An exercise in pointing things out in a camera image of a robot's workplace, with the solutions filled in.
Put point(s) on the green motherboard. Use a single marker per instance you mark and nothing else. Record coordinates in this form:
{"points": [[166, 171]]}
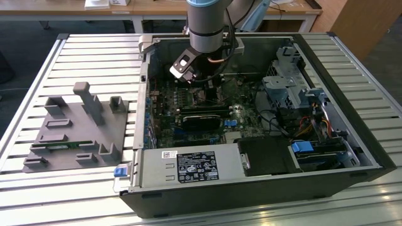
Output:
{"points": [[245, 113]]}

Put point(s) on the silver metal drive cage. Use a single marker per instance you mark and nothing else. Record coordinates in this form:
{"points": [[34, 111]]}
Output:
{"points": [[280, 89]]}

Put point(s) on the black graphics card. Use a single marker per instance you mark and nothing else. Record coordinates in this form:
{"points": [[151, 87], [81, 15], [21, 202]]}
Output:
{"points": [[201, 122]]}

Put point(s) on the CPU socket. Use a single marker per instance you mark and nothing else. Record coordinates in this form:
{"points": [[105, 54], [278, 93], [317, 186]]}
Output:
{"points": [[198, 97]]}

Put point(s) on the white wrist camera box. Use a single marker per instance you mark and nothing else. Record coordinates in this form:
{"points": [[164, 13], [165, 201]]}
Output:
{"points": [[184, 63]]}

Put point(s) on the blue board connector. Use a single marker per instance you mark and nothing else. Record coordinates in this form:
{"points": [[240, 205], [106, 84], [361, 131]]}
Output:
{"points": [[230, 123]]}

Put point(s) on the white box black print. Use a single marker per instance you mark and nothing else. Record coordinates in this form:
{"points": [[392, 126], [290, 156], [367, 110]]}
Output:
{"points": [[119, 2]]}

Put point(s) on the wooden desk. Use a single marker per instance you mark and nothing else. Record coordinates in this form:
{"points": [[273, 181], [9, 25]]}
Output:
{"points": [[47, 10]]}

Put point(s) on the small silver heat sink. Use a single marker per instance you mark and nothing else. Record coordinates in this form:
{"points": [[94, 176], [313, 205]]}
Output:
{"points": [[234, 137]]}

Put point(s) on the blue disk carrier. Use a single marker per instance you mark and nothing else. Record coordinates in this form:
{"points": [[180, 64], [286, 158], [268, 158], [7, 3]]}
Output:
{"points": [[301, 147]]}

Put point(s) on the green RAM stick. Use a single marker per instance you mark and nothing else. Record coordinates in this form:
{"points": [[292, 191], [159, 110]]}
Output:
{"points": [[74, 144]]}

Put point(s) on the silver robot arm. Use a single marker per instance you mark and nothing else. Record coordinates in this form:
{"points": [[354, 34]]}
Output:
{"points": [[204, 23]]}

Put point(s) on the wooden cabinet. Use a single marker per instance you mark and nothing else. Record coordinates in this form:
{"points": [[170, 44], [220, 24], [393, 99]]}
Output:
{"points": [[361, 23]]}

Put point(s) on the black open PC case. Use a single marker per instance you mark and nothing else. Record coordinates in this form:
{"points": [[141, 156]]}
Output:
{"points": [[220, 202]]}

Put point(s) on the pale blue teach pendant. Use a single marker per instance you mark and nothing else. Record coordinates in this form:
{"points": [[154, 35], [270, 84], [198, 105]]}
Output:
{"points": [[254, 17]]}

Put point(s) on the silver power supply unit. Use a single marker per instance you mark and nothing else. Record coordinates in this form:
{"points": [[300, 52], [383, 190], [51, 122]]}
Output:
{"points": [[151, 164]]}

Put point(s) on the grey plastic parts rack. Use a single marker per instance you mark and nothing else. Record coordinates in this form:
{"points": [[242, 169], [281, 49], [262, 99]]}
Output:
{"points": [[82, 131]]}

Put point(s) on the blue case latch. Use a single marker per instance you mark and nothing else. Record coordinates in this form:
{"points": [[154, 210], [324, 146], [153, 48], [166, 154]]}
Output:
{"points": [[121, 171]]}

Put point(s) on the white cardboard box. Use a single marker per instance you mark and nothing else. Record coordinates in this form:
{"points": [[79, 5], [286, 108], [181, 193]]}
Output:
{"points": [[95, 5]]}

